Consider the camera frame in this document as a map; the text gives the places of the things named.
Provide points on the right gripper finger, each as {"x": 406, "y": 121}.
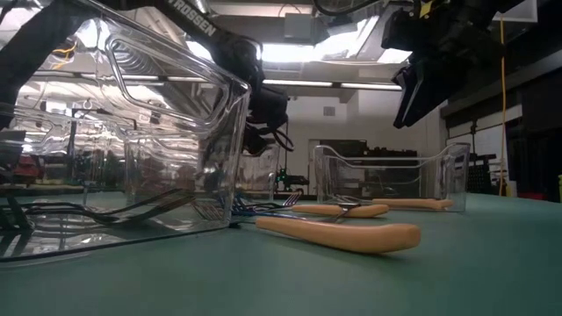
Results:
{"x": 432, "y": 92}
{"x": 404, "y": 88}

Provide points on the clear plastic bin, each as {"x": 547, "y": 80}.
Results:
{"x": 263, "y": 175}
{"x": 456, "y": 175}
{"x": 237, "y": 153}

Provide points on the silver fork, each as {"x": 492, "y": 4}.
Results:
{"x": 417, "y": 203}

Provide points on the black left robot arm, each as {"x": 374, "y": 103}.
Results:
{"x": 197, "y": 22}

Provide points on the long ceiling light bar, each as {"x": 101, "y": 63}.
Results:
{"x": 307, "y": 82}

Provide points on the black device with green light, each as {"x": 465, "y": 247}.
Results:
{"x": 294, "y": 180}

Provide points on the gray ceiling box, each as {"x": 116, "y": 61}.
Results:
{"x": 298, "y": 27}

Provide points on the black tripod equipment stand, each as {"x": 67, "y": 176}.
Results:
{"x": 483, "y": 175}

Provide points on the red box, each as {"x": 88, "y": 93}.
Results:
{"x": 532, "y": 196}

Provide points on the green table mat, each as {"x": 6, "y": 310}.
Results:
{"x": 395, "y": 281}

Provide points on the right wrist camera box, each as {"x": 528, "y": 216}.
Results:
{"x": 401, "y": 28}

